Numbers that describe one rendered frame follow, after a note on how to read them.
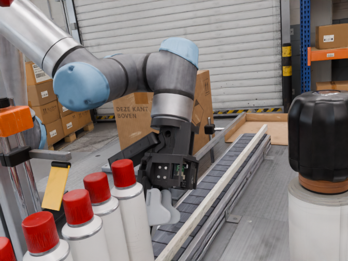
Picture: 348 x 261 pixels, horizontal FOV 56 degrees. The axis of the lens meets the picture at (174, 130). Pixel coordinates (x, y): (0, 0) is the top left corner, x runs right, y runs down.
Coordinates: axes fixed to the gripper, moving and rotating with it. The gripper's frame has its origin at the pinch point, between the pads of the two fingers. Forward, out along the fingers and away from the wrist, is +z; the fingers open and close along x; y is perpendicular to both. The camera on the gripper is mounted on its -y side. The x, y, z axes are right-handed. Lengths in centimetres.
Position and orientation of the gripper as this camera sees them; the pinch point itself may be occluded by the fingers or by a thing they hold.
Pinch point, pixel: (145, 233)
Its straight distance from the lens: 60.1
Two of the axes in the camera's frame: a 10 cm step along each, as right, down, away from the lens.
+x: 4.6, 2.2, 8.6
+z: -1.3, 9.8, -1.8
